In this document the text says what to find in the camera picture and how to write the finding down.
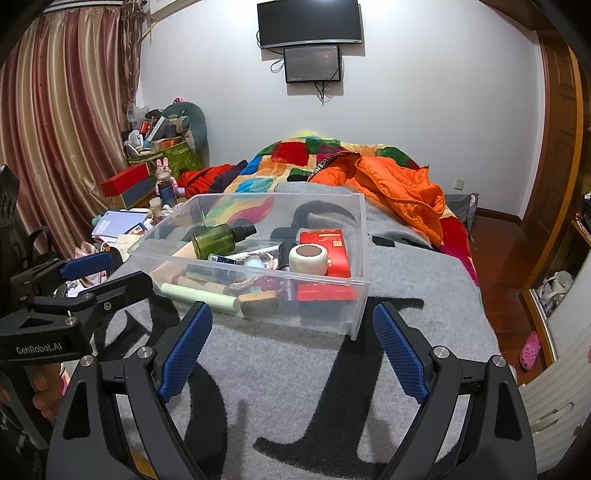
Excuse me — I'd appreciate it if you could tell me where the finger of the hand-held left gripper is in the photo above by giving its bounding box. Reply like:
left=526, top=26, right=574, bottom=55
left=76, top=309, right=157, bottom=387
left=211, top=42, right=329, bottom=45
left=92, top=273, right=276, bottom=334
left=25, top=271, right=154, bottom=324
left=9, top=251, right=116, bottom=305

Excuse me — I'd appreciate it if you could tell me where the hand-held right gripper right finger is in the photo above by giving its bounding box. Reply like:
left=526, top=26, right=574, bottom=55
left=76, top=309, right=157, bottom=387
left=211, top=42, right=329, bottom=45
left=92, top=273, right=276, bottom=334
left=372, top=302, right=539, bottom=480

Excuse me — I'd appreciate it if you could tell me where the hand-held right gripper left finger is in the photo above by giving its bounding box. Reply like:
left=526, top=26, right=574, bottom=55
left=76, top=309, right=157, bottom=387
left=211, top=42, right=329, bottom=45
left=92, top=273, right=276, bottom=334
left=46, top=301, right=214, bottom=480

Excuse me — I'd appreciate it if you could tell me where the mint green tube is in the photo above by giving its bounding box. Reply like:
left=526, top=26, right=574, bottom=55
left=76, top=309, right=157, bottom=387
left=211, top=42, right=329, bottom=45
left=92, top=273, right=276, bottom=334
left=161, top=282, right=241, bottom=315

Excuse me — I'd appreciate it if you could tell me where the beige cosmetic tube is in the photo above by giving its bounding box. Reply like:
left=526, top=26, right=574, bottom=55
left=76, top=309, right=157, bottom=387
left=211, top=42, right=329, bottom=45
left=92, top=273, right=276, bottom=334
left=152, top=240, right=204, bottom=278

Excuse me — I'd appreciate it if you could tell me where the beige concealer stick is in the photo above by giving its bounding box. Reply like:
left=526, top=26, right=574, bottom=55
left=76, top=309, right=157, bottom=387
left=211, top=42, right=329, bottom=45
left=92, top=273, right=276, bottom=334
left=171, top=272, right=232, bottom=296

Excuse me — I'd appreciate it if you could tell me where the clear plastic bin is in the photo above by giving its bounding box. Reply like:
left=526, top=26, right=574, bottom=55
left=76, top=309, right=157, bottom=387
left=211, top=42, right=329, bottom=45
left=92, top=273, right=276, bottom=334
left=128, top=193, right=371, bottom=341

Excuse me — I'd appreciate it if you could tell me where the tan eraser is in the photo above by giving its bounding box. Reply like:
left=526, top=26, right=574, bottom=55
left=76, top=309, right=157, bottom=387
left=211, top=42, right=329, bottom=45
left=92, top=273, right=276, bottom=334
left=239, top=291, right=279, bottom=318

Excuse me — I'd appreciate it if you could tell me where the pastel braided rope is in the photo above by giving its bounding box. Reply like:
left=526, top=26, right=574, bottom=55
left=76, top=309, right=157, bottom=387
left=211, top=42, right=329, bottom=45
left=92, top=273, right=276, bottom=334
left=226, top=247, right=282, bottom=296

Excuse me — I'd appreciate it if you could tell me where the dark green spray bottle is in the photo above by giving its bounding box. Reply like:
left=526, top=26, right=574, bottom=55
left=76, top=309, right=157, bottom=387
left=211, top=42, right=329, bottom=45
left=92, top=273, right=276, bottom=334
left=191, top=223, right=257, bottom=260

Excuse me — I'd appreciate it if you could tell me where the red paper packet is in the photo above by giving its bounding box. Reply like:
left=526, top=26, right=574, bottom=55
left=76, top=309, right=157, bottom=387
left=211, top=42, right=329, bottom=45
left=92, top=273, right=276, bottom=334
left=295, top=228, right=357, bottom=303

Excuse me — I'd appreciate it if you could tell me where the white tape roll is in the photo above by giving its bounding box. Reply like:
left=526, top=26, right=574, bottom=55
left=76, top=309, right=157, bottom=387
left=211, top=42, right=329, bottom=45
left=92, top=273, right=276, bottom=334
left=288, top=244, right=329, bottom=277

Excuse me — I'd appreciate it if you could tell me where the person's left hand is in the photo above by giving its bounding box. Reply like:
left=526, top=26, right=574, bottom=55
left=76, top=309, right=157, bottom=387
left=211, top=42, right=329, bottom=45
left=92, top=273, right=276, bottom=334
left=32, top=362, right=63, bottom=411

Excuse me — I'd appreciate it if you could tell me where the pink cloth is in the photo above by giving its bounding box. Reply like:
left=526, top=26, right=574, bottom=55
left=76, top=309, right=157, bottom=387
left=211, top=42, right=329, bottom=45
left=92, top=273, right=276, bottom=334
left=74, top=241, right=112, bottom=282

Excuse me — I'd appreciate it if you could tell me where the pale blue notebook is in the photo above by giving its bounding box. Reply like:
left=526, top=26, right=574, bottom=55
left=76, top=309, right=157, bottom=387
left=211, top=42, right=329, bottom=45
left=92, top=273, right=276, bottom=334
left=91, top=210, right=151, bottom=241

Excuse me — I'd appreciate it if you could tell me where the black chair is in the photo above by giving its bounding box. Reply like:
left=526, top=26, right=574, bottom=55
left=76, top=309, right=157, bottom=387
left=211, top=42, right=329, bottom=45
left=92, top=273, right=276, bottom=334
left=0, top=164, right=61, bottom=296

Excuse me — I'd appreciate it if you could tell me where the wooden bedside cabinet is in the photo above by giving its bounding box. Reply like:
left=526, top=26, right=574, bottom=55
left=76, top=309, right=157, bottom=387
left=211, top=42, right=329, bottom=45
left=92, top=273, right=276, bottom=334
left=120, top=178, right=155, bottom=208

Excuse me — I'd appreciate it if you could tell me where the red flat box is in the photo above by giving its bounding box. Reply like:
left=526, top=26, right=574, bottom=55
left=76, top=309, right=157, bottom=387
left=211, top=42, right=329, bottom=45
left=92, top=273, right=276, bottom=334
left=102, top=163, right=152, bottom=197

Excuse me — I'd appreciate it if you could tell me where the pink bunny toy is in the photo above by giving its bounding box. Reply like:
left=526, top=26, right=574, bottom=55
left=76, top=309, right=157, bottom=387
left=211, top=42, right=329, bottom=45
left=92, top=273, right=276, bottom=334
left=154, top=158, right=177, bottom=185

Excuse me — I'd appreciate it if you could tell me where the pink slipper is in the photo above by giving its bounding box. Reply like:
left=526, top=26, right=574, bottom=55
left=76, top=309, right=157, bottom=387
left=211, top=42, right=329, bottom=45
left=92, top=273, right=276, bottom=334
left=519, top=331, right=542, bottom=372

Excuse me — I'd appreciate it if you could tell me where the red garment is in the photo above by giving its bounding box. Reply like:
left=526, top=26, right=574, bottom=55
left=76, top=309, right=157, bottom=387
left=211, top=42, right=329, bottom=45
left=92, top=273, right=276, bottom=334
left=178, top=162, right=236, bottom=197

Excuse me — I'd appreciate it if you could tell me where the red bedsheet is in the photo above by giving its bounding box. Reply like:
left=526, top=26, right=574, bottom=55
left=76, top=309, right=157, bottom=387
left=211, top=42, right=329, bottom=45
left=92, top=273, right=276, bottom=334
left=438, top=212, right=478, bottom=282

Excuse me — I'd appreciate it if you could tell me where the green patterned box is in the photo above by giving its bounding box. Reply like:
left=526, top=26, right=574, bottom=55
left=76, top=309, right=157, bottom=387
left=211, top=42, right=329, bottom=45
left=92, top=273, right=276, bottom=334
left=128, top=138, right=201, bottom=171

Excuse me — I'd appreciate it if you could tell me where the striped red gold curtain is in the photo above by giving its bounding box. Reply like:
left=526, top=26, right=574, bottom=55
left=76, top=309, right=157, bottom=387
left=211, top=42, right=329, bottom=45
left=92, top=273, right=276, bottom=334
left=0, top=0, right=141, bottom=259

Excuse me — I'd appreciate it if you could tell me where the grey purple bag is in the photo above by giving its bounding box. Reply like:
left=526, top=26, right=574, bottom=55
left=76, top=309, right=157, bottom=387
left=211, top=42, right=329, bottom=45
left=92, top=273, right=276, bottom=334
left=445, top=193, right=478, bottom=232

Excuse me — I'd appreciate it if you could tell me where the white slatted furniture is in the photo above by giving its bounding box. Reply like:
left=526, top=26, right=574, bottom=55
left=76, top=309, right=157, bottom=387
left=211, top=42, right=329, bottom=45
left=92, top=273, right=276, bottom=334
left=517, top=342, right=591, bottom=453

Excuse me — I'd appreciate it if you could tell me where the orange puffer jacket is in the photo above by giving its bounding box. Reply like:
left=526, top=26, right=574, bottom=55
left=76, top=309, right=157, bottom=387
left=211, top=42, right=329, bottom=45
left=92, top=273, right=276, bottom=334
left=308, top=154, right=446, bottom=247

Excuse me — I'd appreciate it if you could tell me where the white bag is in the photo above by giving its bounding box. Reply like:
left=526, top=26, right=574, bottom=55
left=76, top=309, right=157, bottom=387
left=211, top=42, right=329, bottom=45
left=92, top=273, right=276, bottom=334
left=536, top=270, right=573, bottom=305

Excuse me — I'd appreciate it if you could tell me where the grey neck pillow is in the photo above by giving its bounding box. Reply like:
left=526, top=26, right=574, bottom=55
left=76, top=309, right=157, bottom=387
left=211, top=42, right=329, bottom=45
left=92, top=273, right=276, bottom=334
left=159, top=102, right=208, bottom=158

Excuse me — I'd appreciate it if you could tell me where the colourful patchwork quilt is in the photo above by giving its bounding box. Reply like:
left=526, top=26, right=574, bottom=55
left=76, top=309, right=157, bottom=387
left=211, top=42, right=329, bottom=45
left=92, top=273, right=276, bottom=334
left=205, top=134, right=444, bottom=222

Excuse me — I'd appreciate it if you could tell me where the wooden wardrobe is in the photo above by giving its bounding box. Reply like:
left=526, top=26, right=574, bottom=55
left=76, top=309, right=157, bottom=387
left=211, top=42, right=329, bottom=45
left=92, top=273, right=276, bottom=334
left=519, top=28, right=591, bottom=365

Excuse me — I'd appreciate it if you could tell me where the small black monitor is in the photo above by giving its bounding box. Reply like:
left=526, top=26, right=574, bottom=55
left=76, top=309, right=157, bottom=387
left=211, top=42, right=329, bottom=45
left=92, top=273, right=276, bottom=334
left=283, top=45, right=342, bottom=84

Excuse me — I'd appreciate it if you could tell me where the black wall television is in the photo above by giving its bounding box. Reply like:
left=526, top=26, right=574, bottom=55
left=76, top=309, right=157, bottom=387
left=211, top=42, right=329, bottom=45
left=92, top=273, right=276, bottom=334
left=257, top=0, right=363, bottom=50

